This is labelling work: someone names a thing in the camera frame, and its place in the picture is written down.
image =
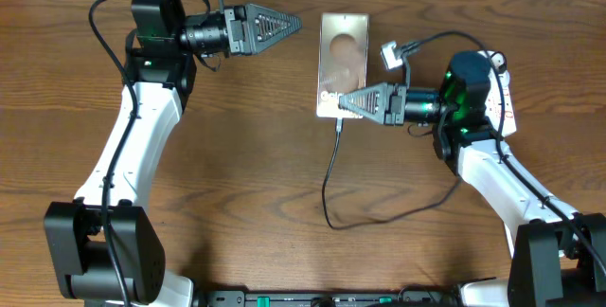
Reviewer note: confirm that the gold Galaxy smartphone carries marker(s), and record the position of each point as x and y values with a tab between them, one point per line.
342	61

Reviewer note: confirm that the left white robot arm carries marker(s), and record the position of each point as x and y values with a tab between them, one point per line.
103	247

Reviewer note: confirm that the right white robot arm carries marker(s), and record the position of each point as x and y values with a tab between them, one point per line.
557	253

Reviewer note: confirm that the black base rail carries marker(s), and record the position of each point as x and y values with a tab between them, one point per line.
233	298

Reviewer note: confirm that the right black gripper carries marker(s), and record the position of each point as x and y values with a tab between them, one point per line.
388	97

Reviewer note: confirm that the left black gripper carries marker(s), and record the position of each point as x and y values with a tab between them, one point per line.
251	14

